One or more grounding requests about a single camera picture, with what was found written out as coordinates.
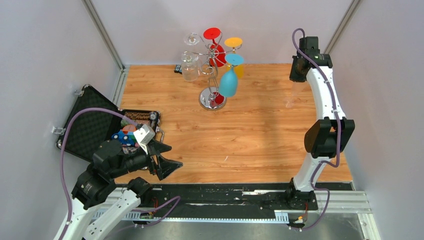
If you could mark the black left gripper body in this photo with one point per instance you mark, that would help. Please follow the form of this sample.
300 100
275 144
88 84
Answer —
151 165

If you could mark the small black clip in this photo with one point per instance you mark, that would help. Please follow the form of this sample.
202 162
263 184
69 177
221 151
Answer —
178 69

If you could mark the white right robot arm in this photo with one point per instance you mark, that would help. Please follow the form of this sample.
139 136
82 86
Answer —
328 136

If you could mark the clear hanging wine glass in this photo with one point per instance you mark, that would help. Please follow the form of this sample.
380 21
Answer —
190 66

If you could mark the blue wine glass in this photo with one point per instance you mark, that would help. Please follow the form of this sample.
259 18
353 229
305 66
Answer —
228 84

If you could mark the yellow wine glass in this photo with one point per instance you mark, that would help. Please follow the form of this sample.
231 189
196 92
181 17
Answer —
235 43

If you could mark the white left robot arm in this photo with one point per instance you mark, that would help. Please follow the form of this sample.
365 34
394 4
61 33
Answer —
94 185

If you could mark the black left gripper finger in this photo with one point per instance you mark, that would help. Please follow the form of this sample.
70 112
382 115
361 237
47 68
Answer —
165 167
157 148

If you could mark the clear champagne flute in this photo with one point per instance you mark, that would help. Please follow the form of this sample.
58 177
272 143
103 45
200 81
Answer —
294 94

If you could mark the red wine glass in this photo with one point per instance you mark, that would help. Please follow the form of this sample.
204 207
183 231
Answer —
217 53

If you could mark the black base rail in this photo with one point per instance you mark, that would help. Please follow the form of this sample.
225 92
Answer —
231 200

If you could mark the chrome wine glass rack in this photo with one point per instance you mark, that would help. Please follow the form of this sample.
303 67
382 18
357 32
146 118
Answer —
209 98

